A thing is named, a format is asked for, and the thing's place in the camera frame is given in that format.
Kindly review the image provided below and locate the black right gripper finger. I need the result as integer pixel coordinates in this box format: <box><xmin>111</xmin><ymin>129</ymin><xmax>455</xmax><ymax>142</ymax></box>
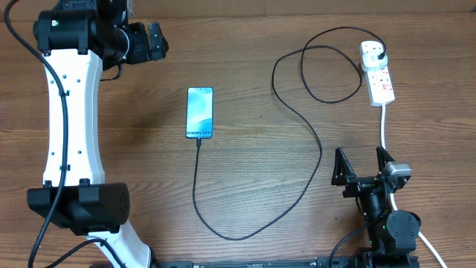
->
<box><xmin>331</xmin><ymin>147</ymin><xmax>356</xmax><ymax>186</ymax></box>
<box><xmin>376</xmin><ymin>147</ymin><xmax>395</xmax><ymax>172</ymax></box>

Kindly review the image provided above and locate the blue Galaxy smartphone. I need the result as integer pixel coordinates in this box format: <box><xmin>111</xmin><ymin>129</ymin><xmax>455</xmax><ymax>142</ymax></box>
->
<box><xmin>185</xmin><ymin>87</ymin><xmax>213</xmax><ymax>138</ymax></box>

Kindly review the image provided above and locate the black USB charging cable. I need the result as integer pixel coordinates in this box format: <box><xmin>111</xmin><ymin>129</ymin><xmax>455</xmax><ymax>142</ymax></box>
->
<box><xmin>192</xmin><ymin>26</ymin><xmax>387</xmax><ymax>241</ymax></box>

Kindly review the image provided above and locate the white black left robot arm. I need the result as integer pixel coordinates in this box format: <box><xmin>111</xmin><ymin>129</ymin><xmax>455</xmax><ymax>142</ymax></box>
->
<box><xmin>28</xmin><ymin>1</ymin><xmax>168</xmax><ymax>267</ymax></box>

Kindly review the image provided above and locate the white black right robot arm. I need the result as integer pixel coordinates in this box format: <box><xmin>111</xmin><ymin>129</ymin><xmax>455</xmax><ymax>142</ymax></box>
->
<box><xmin>328</xmin><ymin>147</ymin><xmax>421</xmax><ymax>268</ymax></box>

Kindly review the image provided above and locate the white charger plug adapter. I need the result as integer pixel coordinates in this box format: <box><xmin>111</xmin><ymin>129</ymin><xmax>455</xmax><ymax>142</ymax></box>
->
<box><xmin>359</xmin><ymin>40</ymin><xmax>388</xmax><ymax>71</ymax></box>

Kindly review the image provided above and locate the white power strip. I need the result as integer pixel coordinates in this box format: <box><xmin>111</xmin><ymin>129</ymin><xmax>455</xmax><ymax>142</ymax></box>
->
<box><xmin>364</xmin><ymin>67</ymin><xmax>395</xmax><ymax>106</ymax></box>

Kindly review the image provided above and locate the white power strip cord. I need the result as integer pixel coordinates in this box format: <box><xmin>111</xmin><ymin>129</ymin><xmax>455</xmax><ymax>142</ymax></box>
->
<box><xmin>379</xmin><ymin>103</ymin><xmax>449</xmax><ymax>268</ymax></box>

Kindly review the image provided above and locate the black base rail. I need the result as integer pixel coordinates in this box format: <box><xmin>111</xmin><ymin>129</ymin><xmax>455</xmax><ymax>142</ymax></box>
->
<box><xmin>89</xmin><ymin>255</ymin><xmax>420</xmax><ymax>268</ymax></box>

